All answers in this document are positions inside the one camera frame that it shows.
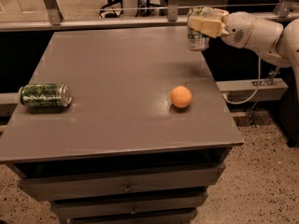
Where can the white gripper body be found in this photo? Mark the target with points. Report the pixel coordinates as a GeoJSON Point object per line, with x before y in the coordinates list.
{"type": "Point", "coordinates": [238, 29]}

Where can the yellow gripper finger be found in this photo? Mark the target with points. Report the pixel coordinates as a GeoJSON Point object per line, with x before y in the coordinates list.
{"type": "Point", "coordinates": [210, 13]}
{"type": "Point", "coordinates": [212, 27]}

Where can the silver green 7up can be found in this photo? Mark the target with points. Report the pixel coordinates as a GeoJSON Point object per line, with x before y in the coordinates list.
{"type": "Point", "coordinates": [196, 40]}

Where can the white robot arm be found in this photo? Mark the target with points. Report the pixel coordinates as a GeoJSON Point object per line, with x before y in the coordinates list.
{"type": "Point", "coordinates": [269, 40]}

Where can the dark green soda can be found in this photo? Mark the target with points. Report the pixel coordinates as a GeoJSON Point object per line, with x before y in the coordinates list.
{"type": "Point", "coordinates": [45, 95]}

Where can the black office chair base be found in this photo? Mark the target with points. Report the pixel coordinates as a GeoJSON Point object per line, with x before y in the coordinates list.
{"type": "Point", "coordinates": [129, 8]}

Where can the orange fruit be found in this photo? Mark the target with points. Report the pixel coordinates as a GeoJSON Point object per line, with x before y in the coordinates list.
{"type": "Point", "coordinates": [180, 97]}

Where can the grey drawer cabinet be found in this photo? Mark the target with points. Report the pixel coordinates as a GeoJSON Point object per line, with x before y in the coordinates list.
{"type": "Point", "coordinates": [121, 153]}

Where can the grey metal railing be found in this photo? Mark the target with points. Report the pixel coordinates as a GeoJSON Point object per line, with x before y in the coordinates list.
{"type": "Point", "coordinates": [34, 15]}

